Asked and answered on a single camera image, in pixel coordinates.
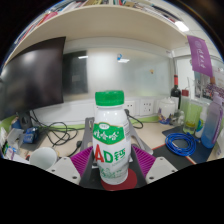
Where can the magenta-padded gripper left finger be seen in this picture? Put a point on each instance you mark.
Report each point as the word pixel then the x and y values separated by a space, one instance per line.
pixel 63 170

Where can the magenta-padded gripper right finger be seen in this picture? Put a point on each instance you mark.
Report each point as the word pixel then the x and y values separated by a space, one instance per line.
pixel 161 170

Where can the white drink bottle green cap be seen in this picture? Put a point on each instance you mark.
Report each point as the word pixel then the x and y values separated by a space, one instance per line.
pixel 110 146

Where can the translucent purple water bottle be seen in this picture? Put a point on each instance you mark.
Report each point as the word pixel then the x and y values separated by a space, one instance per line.
pixel 211 126

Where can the black desk mat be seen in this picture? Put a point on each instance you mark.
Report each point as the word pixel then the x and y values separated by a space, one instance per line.
pixel 170 156

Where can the flat round red coaster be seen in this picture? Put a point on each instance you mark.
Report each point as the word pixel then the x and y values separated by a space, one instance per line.
pixel 130 181

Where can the grey metal laptop stand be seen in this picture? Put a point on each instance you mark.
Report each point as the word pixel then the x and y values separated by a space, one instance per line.
pixel 87 136

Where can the dark blue mouse pad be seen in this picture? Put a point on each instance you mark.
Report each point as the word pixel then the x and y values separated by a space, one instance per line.
pixel 200 151

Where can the small blue box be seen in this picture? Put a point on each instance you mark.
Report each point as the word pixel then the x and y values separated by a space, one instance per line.
pixel 30 136

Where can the green translucent cup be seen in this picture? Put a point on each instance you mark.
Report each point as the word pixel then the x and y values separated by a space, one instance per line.
pixel 190 120

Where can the white round jar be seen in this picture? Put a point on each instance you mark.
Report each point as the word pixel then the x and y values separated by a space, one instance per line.
pixel 166 108

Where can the dark wine bottle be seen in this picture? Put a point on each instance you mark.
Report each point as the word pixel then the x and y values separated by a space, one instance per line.
pixel 175 95

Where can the black computer monitor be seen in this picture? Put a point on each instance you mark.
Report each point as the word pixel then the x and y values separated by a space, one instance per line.
pixel 31 78

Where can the purple hanging banner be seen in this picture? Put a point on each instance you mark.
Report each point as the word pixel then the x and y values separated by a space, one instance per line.
pixel 200 55

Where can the ceiling lights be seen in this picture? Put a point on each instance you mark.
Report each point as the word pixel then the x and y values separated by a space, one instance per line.
pixel 182 26

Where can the white wall sockets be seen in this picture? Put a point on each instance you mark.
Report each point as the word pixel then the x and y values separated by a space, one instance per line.
pixel 146 106

